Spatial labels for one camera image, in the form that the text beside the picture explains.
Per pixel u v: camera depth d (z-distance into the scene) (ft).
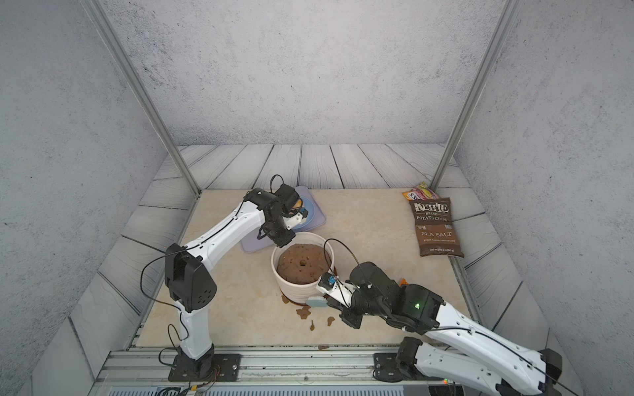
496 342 1.39
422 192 3.82
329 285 1.82
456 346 1.45
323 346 2.60
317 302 2.24
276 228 2.38
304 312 2.75
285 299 2.82
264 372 2.39
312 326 2.66
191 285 1.58
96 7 2.28
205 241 1.69
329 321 2.71
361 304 1.82
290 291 2.48
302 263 2.77
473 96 2.89
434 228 3.45
